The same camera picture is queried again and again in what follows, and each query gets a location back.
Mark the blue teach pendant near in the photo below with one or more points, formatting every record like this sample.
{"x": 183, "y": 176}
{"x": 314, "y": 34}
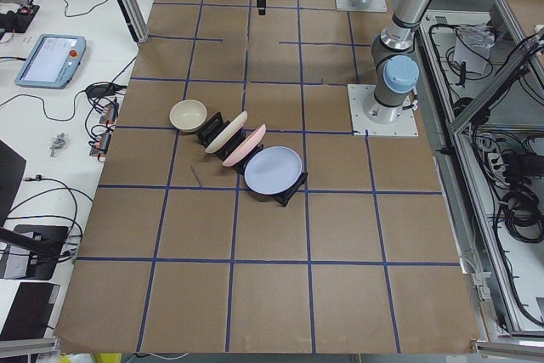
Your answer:
{"x": 53, "y": 61}

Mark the cream plate in rack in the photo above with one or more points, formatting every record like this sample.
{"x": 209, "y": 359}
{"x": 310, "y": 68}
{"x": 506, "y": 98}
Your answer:
{"x": 225, "y": 135}

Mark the cream bowl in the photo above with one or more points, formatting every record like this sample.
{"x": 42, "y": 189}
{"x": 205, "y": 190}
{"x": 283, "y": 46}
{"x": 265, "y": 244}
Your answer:
{"x": 188, "y": 115}

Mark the black dish rack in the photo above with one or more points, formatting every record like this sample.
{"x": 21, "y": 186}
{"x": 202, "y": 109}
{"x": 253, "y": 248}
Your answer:
{"x": 210, "y": 129}

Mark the blue plate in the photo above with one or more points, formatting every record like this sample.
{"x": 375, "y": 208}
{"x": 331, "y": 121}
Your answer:
{"x": 273, "y": 170}

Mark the pink plate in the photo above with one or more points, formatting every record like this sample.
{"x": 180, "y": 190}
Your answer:
{"x": 245, "y": 147}

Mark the black electronics box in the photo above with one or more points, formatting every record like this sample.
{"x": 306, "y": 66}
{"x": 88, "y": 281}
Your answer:
{"x": 19, "y": 21}

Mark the black monitor stand base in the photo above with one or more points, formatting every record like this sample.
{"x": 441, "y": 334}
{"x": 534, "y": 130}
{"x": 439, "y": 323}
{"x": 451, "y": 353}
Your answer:
{"x": 32, "y": 252}

